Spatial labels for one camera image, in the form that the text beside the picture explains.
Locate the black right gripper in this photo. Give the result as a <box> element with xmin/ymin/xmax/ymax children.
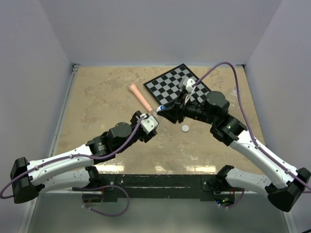
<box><xmin>158</xmin><ymin>89</ymin><xmax>217</xmax><ymax>125</ymax></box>

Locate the blue white bottle cap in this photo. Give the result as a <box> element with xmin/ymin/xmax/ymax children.
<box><xmin>156</xmin><ymin>105</ymin><xmax>166</xmax><ymax>113</ymax></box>

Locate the clear plastic bottle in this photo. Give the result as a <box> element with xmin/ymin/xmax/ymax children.
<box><xmin>227</xmin><ymin>86</ymin><xmax>242</xmax><ymax>107</ymax></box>
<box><xmin>148</xmin><ymin>108</ymin><xmax>161</xmax><ymax>123</ymax></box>

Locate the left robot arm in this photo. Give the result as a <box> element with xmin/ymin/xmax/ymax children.
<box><xmin>10</xmin><ymin>111</ymin><xmax>159</xmax><ymax>204</ymax></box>

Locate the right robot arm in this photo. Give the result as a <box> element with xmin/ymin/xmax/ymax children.
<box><xmin>157</xmin><ymin>91</ymin><xmax>311</xmax><ymax>212</ymax></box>

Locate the black white checkerboard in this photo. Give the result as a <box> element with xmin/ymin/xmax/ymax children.
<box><xmin>143</xmin><ymin>64</ymin><xmax>199</xmax><ymax>105</ymax></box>

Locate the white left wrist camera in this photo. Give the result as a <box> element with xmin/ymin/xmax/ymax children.
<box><xmin>140</xmin><ymin>113</ymin><xmax>159</xmax><ymax>134</ymax></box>

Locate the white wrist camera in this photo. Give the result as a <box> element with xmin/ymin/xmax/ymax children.
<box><xmin>140</xmin><ymin>113</ymin><xmax>159</xmax><ymax>134</ymax></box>
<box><xmin>179</xmin><ymin>77</ymin><xmax>195</xmax><ymax>104</ymax></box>

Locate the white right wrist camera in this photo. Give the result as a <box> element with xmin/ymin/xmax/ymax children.
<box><xmin>179</xmin><ymin>77</ymin><xmax>195</xmax><ymax>104</ymax></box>

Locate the pink cylindrical handle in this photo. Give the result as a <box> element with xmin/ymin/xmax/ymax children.
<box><xmin>128</xmin><ymin>83</ymin><xmax>153</xmax><ymax>112</ymax></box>

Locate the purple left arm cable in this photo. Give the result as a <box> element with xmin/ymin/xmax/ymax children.
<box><xmin>0</xmin><ymin>115</ymin><xmax>131</xmax><ymax>216</ymax></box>

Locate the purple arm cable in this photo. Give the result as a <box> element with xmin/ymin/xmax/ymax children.
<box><xmin>191</xmin><ymin>61</ymin><xmax>311</xmax><ymax>209</ymax></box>
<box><xmin>0</xmin><ymin>115</ymin><xmax>131</xmax><ymax>216</ymax></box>

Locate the aluminium frame rail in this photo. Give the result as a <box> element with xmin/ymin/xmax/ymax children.
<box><xmin>18</xmin><ymin>63</ymin><xmax>81</xmax><ymax>233</ymax></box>

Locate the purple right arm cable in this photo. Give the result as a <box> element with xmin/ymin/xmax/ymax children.
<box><xmin>191</xmin><ymin>61</ymin><xmax>311</xmax><ymax>209</ymax></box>

